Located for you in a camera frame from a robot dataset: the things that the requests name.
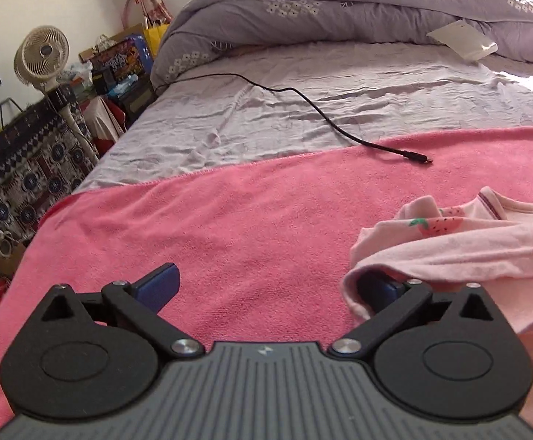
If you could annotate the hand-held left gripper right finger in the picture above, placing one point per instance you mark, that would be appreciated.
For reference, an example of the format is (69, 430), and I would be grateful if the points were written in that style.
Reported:
(392, 293)

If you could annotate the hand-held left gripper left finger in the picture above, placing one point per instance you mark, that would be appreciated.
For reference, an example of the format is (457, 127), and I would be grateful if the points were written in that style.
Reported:
(158, 286)

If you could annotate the pink strawberry pajama top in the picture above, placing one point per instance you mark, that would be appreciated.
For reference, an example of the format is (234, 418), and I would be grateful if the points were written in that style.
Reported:
(468, 247)

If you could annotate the pink towel blanket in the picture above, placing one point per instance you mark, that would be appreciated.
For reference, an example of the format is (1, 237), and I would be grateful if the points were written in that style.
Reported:
(248, 220)

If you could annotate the patterned dark cloth cover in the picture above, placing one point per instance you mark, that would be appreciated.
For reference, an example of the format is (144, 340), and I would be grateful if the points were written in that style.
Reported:
(28, 169)

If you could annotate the red cloth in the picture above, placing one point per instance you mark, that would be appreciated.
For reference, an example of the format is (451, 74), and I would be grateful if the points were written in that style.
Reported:
(106, 119)

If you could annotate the black storage box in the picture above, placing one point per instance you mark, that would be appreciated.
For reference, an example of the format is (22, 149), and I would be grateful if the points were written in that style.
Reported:
(133, 96)

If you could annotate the grey bed sheet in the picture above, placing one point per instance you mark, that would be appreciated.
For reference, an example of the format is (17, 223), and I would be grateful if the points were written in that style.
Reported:
(294, 114)

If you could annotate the colourful printed box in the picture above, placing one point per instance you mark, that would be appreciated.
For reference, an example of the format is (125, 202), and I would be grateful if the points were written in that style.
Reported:
(119, 57)

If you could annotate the yellow paper bag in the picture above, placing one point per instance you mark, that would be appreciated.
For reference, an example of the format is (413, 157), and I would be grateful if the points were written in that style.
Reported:
(156, 36)

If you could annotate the beige standing fan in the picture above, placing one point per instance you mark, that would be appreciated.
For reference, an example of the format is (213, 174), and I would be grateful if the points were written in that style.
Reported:
(41, 55)

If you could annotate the white envelope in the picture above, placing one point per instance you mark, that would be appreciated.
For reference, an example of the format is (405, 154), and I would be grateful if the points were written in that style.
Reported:
(461, 39)

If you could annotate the purple patterned duvet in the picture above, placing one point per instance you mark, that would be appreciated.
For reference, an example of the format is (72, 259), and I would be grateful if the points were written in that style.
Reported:
(339, 9)

